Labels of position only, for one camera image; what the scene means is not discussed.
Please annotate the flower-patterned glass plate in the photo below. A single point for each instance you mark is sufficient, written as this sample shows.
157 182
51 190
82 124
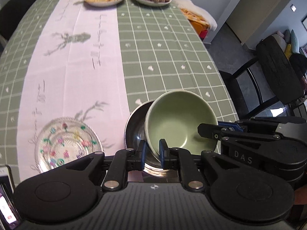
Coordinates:
60 143

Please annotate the wall switch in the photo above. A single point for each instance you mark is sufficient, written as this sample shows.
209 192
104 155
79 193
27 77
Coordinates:
293 8

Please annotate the orange steel-lined bowl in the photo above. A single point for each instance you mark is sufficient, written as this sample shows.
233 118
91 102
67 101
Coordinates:
134 134

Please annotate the green checked tablecloth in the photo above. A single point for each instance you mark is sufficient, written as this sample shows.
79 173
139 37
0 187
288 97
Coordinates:
168 52

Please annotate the orange patterned cushion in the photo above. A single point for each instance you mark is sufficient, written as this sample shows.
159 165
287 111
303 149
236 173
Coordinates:
195 21

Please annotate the black smartphone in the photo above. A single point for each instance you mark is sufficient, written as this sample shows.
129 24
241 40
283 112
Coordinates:
7 206

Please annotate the white tablet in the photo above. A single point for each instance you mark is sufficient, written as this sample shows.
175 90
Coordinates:
4 170

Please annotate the sofa with cushions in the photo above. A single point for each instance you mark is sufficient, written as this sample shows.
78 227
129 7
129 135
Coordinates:
291 43

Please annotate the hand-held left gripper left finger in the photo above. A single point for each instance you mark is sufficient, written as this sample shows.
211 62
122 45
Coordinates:
143 154

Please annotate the white fluffy cloth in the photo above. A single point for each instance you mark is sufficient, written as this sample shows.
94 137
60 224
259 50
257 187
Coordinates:
199 9

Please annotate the white deer-print table runner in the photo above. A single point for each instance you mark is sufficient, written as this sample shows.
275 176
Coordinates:
84 64

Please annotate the black wooden chair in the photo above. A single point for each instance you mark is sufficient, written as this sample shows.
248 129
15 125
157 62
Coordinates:
16 12
278 71

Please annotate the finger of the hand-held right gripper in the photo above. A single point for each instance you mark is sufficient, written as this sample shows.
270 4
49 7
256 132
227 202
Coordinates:
230 124
208 130

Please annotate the pale green ceramic bowl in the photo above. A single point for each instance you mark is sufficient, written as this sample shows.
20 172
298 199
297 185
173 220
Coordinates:
177 119

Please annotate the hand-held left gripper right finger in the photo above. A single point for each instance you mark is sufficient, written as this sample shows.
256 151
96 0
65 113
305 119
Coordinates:
163 154

